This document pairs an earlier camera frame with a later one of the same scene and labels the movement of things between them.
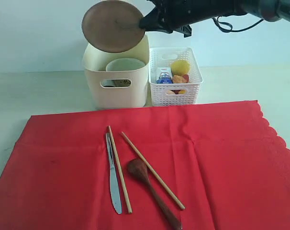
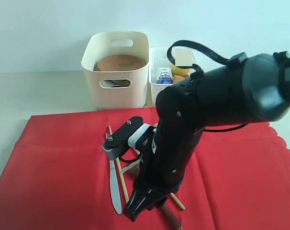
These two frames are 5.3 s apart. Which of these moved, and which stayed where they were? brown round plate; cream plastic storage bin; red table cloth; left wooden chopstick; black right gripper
Moved: black right gripper; brown round plate
Stayed: left wooden chopstick; cream plastic storage bin; red table cloth
